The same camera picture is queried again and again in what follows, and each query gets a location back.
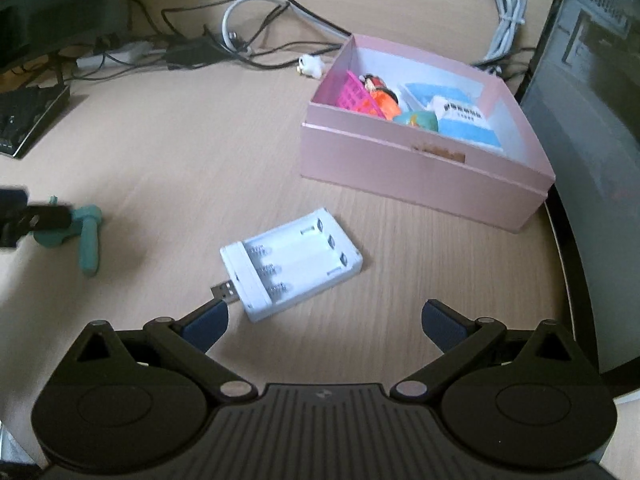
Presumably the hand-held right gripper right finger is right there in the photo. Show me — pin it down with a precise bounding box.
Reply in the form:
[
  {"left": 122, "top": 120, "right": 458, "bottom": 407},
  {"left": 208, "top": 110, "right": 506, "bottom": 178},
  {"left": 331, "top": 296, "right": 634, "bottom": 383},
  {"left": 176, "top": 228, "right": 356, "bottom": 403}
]
[{"left": 391, "top": 298, "right": 583, "bottom": 404}]

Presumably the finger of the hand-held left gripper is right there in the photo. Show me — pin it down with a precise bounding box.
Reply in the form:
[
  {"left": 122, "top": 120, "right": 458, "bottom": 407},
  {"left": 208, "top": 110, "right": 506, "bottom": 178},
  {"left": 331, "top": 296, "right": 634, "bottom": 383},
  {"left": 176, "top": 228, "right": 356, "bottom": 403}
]
[
  {"left": 0, "top": 203, "right": 76, "bottom": 248},
  {"left": 0, "top": 187, "right": 29, "bottom": 209}
]

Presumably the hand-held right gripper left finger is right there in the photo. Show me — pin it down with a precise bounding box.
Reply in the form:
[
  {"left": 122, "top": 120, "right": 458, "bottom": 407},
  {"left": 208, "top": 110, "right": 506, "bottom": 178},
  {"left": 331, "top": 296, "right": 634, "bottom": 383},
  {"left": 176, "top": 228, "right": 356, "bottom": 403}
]
[{"left": 65, "top": 301, "right": 254, "bottom": 407}]

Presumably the teal plastic toy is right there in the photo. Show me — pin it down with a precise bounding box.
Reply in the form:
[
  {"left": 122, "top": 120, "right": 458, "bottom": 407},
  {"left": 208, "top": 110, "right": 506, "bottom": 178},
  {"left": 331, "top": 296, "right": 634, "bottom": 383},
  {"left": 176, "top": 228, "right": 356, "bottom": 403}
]
[{"left": 32, "top": 202, "right": 104, "bottom": 277}]

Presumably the white battery charger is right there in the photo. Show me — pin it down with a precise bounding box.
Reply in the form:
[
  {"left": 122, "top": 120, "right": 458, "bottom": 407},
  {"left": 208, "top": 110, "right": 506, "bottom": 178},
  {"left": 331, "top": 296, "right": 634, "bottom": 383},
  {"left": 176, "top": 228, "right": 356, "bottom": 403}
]
[{"left": 210, "top": 208, "right": 364, "bottom": 324}]

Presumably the pink cardboard box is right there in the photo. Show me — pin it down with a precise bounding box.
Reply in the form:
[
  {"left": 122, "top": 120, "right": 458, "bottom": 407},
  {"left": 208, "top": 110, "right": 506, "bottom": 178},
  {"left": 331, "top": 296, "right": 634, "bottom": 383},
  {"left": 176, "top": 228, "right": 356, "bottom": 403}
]
[{"left": 300, "top": 34, "right": 556, "bottom": 234}]

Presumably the teal and orange toy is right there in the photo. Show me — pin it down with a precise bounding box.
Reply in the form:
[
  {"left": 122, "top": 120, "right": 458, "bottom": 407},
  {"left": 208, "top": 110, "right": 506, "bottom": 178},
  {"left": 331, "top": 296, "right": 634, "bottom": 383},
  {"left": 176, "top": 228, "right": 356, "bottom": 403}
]
[{"left": 393, "top": 111, "right": 440, "bottom": 132}]

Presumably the white and blue wipes packet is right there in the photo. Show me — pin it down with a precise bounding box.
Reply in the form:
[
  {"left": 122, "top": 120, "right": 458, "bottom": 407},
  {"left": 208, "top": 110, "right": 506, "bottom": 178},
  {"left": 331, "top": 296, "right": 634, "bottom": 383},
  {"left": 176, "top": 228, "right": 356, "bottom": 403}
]
[{"left": 430, "top": 95, "right": 504, "bottom": 154}]

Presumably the orange doll figurine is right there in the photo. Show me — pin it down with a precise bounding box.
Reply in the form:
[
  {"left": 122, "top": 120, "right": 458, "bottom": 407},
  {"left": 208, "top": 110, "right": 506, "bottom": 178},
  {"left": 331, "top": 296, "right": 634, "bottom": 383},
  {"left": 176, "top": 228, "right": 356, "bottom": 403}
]
[{"left": 360, "top": 74, "right": 404, "bottom": 119}]

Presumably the pink plastic basket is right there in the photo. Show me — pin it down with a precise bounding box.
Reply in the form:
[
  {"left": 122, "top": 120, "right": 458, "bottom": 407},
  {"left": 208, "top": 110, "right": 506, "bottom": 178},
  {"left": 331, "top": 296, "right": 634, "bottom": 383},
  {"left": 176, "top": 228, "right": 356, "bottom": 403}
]
[{"left": 320, "top": 71, "right": 389, "bottom": 120}]

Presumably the black flat device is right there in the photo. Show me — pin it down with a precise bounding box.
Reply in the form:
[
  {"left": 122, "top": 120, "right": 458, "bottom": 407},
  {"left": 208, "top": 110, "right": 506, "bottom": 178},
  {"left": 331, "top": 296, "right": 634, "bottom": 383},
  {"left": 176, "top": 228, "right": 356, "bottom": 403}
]
[{"left": 0, "top": 82, "right": 71, "bottom": 161}]

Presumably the white power strip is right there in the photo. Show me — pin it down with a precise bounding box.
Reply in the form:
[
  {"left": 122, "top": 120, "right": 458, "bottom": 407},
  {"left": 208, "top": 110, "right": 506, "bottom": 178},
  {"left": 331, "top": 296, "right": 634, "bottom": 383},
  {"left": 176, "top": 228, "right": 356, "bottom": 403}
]
[{"left": 75, "top": 42, "right": 152, "bottom": 69}]

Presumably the black monitor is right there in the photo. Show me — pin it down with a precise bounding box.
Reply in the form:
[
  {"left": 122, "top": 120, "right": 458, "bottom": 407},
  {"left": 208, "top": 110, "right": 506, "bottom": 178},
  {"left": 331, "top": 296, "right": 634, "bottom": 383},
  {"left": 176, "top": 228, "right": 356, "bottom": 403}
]
[{"left": 0, "top": 0, "right": 133, "bottom": 70}]

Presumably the black power adapter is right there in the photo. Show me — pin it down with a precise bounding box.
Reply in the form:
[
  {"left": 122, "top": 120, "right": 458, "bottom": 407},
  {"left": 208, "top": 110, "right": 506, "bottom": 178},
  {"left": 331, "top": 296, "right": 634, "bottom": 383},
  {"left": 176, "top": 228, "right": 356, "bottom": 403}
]
[{"left": 165, "top": 40, "right": 222, "bottom": 71}]

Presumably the black computer case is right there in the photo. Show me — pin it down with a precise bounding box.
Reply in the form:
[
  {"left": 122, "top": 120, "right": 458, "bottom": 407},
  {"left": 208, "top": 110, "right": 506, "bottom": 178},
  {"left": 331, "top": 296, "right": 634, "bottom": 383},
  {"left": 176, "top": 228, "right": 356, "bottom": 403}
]
[{"left": 520, "top": 0, "right": 640, "bottom": 403}]

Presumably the small white figurine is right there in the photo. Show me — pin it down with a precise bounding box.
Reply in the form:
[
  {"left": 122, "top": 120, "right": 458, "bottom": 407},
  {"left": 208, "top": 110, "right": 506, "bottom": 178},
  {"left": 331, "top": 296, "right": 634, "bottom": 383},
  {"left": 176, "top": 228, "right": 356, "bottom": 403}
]
[{"left": 296, "top": 54, "right": 326, "bottom": 80}]

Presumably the grey cable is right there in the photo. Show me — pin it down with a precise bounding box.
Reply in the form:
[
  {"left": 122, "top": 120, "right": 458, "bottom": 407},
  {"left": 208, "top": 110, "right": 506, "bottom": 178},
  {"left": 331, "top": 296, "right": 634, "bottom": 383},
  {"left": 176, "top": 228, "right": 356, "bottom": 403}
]
[{"left": 221, "top": 0, "right": 351, "bottom": 55}]

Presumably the black cable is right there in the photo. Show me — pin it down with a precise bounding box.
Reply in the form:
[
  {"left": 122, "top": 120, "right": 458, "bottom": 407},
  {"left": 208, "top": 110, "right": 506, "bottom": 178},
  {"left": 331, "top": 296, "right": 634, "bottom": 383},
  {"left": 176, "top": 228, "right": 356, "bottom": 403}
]
[{"left": 160, "top": 0, "right": 347, "bottom": 70}]

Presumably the white bundled cable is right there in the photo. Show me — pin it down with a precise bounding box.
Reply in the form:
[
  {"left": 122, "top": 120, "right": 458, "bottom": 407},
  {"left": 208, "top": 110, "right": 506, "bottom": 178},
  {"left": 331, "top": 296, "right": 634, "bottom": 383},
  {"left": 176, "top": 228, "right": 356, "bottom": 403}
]
[{"left": 480, "top": 0, "right": 529, "bottom": 68}]

